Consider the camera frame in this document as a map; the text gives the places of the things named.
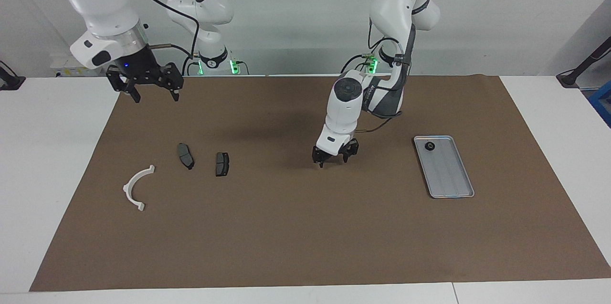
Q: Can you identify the silver metal tray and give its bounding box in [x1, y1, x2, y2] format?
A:
[413, 135, 475, 199]

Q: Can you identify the long dark brake pad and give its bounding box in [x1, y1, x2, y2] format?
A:
[177, 143, 195, 170]

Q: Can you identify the brown table mat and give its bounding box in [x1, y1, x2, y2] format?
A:
[29, 75, 611, 293]

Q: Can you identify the white socket box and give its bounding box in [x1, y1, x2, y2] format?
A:
[49, 52, 108, 78]

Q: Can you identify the short dark brake pad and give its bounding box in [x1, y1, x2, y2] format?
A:
[215, 152, 230, 177]

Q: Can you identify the blue box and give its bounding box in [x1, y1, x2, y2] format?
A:
[588, 80, 611, 128]

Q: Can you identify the black base cable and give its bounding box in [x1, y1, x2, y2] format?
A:
[181, 52, 249, 76]
[340, 49, 382, 75]

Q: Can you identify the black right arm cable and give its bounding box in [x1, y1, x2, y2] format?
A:
[119, 0, 201, 63]

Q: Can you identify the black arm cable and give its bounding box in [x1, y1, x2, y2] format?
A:
[356, 0, 406, 134]
[119, 0, 201, 63]

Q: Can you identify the white curved plastic bracket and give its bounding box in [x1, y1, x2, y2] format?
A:
[123, 165, 156, 212]

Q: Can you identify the black clamp mount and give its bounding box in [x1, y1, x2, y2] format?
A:
[0, 61, 25, 91]

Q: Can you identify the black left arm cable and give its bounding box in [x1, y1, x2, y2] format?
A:
[356, 0, 406, 134]

